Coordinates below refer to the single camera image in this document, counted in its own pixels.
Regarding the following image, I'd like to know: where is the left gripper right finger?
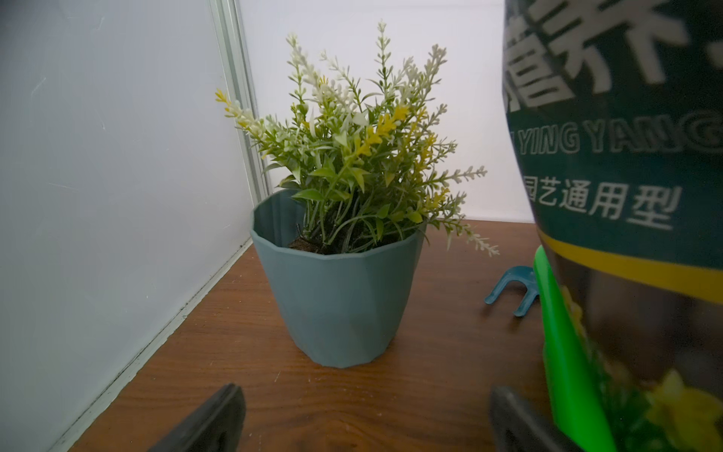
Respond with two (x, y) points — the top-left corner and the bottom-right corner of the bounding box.
(490, 386), (582, 452)

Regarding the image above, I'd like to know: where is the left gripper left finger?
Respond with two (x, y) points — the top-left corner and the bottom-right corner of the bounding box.
(148, 383), (247, 452)

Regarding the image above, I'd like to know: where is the green flower print soil bag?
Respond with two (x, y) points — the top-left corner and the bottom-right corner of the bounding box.
(503, 1), (722, 451)

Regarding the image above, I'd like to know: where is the potted plant in grey pot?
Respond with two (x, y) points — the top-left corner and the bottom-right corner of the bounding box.
(216, 33), (499, 368)

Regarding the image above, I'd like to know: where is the green plastic basket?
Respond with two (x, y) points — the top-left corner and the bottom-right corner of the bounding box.
(533, 248), (617, 451)

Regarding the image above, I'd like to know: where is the teal garden rake head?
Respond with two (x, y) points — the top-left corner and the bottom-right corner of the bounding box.
(484, 266), (540, 318)

